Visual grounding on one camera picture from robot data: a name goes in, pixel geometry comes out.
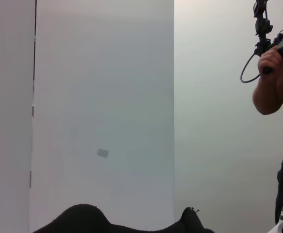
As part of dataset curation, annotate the small grey wall label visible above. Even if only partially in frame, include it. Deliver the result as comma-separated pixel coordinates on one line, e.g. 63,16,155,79
96,148,110,159

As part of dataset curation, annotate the black looped cable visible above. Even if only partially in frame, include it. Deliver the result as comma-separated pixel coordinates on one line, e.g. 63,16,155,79
240,51,263,84

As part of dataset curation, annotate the person hand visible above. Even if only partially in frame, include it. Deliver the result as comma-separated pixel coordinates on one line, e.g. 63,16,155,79
257,45,283,76

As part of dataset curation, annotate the person bare forearm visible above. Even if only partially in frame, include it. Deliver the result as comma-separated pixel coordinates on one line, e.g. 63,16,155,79
252,57,283,116

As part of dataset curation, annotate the black food bag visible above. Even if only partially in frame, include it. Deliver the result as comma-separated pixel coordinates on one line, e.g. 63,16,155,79
33,203,215,233

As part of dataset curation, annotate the black teleoperation handle rig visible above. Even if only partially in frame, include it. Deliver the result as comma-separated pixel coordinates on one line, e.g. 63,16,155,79
252,0,283,75

